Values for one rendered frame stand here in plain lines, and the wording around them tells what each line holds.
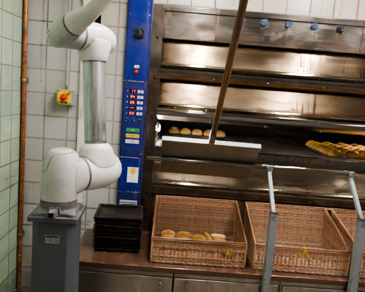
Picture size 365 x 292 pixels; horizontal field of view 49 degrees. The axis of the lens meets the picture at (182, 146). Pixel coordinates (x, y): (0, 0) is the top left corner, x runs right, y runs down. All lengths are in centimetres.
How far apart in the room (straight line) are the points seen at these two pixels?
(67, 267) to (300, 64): 189
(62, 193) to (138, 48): 124
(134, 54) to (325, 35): 125
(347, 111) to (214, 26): 105
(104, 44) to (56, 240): 88
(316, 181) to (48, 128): 185
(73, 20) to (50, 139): 126
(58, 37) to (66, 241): 85
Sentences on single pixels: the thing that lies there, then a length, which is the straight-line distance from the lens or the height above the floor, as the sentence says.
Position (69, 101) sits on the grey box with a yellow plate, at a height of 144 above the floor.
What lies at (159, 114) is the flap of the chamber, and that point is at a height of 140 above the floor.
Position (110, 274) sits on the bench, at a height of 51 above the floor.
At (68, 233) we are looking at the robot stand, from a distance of 177.
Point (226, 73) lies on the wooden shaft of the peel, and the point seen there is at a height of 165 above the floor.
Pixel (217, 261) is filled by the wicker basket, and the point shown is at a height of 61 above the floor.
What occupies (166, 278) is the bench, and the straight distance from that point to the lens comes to 235.
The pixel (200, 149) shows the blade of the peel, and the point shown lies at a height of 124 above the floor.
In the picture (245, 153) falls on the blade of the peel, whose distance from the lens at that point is 228.
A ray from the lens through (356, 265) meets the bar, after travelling 244.
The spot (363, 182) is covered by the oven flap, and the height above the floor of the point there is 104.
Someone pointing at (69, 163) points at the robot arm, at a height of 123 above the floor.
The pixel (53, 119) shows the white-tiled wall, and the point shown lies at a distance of 279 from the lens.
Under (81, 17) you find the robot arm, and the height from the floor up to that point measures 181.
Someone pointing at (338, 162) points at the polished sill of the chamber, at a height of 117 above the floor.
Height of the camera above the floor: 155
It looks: 8 degrees down
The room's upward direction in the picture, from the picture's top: 5 degrees clockwise
